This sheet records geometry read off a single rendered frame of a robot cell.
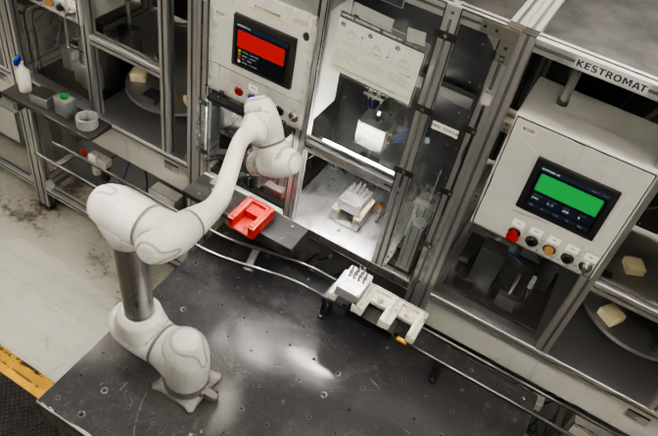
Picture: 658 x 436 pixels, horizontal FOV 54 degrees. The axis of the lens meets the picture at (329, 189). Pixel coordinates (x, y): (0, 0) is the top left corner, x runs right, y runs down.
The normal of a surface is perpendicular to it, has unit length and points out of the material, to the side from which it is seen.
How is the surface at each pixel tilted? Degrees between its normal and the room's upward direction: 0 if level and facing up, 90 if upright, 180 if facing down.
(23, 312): 0
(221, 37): 90
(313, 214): 0
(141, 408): 0
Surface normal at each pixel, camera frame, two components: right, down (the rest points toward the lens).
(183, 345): 0.24, -0.68
